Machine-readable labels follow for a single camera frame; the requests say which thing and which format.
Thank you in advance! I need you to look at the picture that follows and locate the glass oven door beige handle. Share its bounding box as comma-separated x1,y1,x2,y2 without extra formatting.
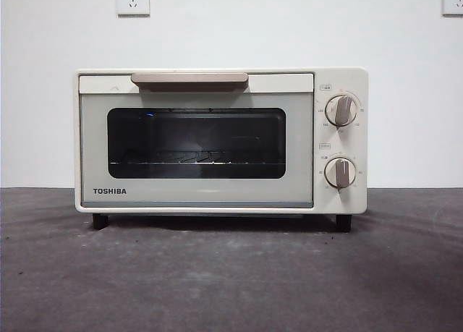
78,71,315,209

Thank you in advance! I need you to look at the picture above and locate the beige oven timer knob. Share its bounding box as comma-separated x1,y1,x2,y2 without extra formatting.
323,156,359,189

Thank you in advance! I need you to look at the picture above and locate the cream Toshiba toaster oven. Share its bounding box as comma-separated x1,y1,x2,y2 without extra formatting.
74,66,370,234

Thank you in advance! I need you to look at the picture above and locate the beige oven temperature knob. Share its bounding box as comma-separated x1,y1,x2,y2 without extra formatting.
324,94,360,128

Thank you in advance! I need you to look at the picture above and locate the metal wire oven rack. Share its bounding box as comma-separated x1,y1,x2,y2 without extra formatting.
109,149,284,167

